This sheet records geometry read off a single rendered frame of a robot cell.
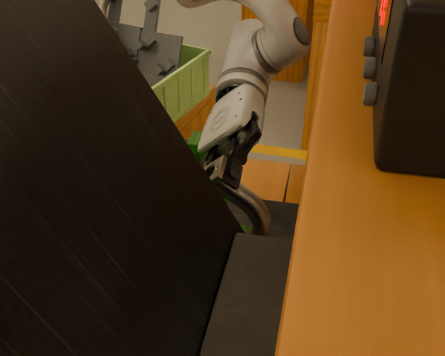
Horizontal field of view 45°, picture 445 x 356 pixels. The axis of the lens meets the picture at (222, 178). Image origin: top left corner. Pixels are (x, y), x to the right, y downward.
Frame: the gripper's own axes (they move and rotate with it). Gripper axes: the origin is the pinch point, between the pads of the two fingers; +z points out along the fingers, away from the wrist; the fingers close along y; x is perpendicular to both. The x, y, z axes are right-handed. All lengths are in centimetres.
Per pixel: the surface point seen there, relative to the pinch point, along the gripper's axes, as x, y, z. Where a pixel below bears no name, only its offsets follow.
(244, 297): -0.3, 9.7, 20.8
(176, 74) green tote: 14, -61, -79
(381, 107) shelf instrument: -19, 41, 28
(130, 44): 1, -77, -94
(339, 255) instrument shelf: -20, 40, 35
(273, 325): 1.5, 12.8, 23.9
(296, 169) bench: 41, -31, -43
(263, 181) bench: 34, -34, -37
